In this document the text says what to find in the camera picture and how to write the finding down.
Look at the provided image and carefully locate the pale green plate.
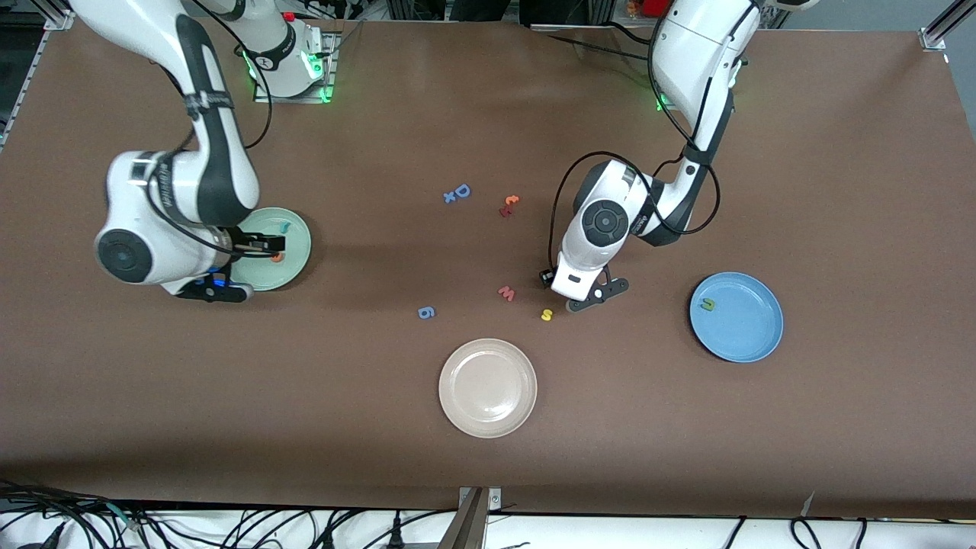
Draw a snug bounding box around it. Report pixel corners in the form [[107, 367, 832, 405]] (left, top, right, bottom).
[[227, 207, 313, 292]]

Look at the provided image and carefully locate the beige plate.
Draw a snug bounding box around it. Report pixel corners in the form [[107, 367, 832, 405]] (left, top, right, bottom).
[[438, 339, 538, 439]]

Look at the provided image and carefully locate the brown table cover mat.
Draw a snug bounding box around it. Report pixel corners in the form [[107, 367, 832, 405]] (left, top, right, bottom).
[[0, 14, 976, 521]]

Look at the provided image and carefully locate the blue plate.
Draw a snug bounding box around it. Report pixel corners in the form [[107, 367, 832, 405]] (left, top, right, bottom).
[[690, 272, 785, 364]]

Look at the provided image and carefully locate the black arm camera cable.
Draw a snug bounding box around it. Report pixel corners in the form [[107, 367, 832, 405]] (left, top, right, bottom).
[[156, 0, 274, 256], [547, 0, 721, 266]]

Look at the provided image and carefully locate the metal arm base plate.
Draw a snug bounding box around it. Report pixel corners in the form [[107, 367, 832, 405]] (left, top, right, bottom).
[[254, 30, 337, 104]]

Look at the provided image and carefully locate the small metal bracket plate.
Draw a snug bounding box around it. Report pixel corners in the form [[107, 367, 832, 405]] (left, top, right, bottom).
[[458, 486, 503, 512]]

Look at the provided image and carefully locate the thin black base cable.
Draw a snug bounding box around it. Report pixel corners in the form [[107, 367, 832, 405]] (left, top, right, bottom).
[[543, 21, 655, 62]]

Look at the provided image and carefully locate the aluminium profile post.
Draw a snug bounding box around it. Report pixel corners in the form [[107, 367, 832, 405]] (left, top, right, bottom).
[[437, 486, 490, 549]]

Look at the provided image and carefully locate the teal cable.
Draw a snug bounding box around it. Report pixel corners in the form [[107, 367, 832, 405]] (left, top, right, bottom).
[[98, 499, 149, 532]]

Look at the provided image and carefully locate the looped black floor cable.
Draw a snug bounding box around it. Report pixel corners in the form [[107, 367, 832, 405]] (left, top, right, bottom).
[[789, 517, 824, 549]]

